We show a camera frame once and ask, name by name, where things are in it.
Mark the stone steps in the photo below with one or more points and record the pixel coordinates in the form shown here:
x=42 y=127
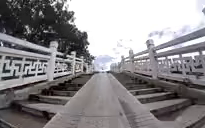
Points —
x=163 y=105
x=46 y=108

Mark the grey concrete ramp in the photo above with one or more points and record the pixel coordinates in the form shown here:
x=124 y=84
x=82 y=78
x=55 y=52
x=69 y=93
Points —
x=96 y=103

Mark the large dark tree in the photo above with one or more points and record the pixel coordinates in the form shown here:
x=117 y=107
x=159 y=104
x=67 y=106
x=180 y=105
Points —
x=40 y=20

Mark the white stone railing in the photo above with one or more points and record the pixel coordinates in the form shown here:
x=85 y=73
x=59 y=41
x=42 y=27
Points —
x=52 y=63
x=152 y=60

